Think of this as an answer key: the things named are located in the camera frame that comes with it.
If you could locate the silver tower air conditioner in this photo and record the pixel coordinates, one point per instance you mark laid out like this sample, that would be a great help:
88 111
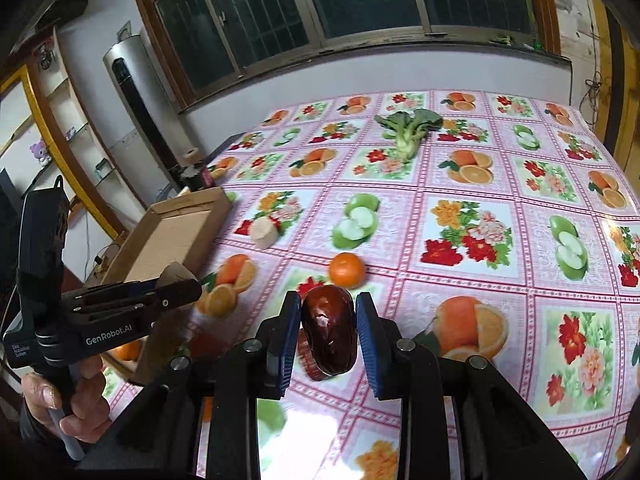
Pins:
125 60

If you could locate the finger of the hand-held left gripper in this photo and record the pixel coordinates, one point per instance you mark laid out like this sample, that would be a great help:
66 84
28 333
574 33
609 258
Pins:
145 287
175 296

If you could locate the dark jar with tape roll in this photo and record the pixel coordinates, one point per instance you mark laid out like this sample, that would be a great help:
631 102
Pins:
192 175

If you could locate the small orange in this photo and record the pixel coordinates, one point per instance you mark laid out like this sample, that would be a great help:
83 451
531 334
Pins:
346 270

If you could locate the purple plush toy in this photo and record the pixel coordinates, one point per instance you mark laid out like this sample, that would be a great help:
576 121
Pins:
40 151

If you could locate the wooden framed window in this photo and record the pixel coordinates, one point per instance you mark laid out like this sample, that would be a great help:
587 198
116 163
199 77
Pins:
260 15

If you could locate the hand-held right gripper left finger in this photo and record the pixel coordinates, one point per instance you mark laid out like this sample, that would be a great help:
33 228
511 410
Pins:
286 345

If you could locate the yellow framed wall shelf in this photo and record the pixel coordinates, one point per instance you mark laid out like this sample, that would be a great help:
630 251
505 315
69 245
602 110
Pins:
75 125

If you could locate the green broccoli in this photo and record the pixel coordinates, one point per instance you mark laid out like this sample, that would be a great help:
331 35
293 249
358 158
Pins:
406 127

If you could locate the brown cardboard box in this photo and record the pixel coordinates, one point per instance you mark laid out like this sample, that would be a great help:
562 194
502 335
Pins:
170 240

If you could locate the fruit printed tablecloth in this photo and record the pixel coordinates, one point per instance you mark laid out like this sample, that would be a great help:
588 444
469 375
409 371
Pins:
400 195

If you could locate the brown tape roll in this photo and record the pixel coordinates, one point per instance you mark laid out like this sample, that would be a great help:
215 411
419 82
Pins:
190 151

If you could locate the person's left hand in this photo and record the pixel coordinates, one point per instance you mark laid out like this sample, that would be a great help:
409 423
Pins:
92 405

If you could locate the white yam piece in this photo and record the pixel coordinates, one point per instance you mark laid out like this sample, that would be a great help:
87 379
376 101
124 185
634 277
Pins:
263 232

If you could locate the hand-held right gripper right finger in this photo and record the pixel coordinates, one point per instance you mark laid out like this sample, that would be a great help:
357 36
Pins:
372 345

